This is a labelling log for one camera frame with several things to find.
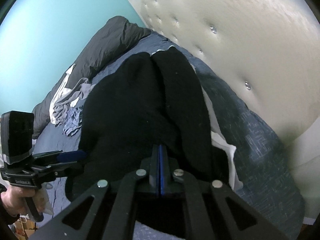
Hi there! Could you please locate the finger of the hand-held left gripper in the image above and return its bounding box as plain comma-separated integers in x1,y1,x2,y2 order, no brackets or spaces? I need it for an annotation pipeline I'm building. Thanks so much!
32,149,87,165
54,162,84,179

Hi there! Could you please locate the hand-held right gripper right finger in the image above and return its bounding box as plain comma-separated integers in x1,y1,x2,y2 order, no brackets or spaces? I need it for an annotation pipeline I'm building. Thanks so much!
160,144,290,240

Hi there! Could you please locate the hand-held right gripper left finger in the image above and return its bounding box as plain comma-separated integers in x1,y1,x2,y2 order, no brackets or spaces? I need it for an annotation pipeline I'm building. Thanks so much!
27,144,161,240

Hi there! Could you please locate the black sweater with white trim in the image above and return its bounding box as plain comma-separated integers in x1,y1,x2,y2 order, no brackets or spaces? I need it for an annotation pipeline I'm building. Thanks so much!
65,46,230,233

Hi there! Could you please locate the person's left hand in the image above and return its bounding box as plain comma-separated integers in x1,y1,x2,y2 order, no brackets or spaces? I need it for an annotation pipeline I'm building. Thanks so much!
0,183,54,217

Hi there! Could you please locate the blue checked garment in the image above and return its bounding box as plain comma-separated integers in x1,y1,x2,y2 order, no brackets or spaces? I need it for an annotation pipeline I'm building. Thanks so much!
64,106,84,137

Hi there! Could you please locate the white shirt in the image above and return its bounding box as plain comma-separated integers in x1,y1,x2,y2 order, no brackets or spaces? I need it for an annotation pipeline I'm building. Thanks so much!
49,64,80,124

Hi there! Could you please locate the white folded garment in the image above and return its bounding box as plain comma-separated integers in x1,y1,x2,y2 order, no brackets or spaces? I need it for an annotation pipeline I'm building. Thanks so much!
191,65,244,190

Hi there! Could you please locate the grey crumpled garment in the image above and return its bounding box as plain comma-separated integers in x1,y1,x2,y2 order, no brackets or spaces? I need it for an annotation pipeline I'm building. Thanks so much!
52,78,97,125

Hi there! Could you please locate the brown cardboard box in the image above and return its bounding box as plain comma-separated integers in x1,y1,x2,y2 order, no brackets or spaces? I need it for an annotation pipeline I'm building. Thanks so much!
14,215,38,236

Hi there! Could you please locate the blue bedspread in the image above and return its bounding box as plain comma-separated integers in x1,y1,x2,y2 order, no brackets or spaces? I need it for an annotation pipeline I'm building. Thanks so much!
32,31,305,240

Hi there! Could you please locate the dark grey duvet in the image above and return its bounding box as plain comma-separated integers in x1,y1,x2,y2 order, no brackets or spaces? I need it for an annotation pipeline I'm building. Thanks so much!
31,15,152,139

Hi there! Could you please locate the cream tufted headboard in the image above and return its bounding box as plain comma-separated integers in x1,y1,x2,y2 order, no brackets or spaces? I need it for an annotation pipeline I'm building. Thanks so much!
117,0,320,225

